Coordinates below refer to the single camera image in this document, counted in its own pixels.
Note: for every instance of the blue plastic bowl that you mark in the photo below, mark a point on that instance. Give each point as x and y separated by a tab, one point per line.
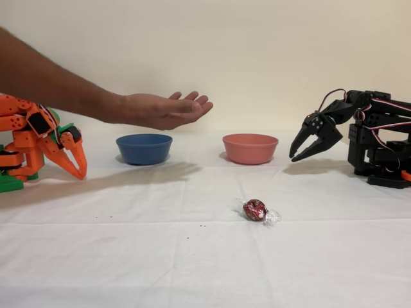
144	149

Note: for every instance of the orange table clamp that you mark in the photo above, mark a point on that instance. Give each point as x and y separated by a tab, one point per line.
407	175

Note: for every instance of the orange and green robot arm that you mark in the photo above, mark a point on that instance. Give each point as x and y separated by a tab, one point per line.
29	141

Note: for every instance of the person's bare forearm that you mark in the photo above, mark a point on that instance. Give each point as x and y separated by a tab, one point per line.
48	83

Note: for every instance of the person's open hand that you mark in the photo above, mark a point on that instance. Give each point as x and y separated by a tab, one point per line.
160	110

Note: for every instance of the pink plastic bowl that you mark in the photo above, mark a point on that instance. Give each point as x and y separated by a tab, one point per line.
250	149

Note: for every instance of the pink candy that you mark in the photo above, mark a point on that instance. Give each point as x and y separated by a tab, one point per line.
255	210

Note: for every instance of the white tablecloth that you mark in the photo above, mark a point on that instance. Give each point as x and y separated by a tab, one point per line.
128	256

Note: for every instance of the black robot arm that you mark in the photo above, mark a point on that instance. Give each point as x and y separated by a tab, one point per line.
359	150

